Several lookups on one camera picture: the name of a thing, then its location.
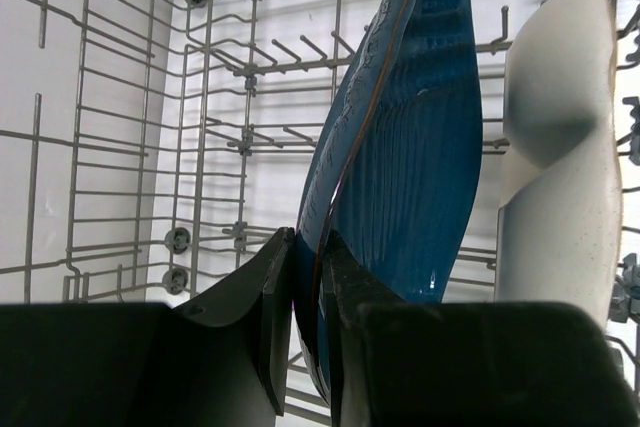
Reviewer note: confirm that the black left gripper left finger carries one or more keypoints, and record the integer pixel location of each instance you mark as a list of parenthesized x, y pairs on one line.
[(219, 359)]

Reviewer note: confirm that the blue leaf-shaped dish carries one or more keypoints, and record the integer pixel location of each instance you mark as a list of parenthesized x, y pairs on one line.
[(396, 167)]

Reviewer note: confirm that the cream divided plate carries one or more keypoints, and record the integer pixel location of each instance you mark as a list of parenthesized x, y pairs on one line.
[(561, 207)]

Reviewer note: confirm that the grey wire dish rack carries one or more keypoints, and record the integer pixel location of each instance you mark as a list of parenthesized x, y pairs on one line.
[(149, 148)]

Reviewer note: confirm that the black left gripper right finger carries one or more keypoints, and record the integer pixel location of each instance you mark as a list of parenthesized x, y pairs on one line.
[(393, 363)]

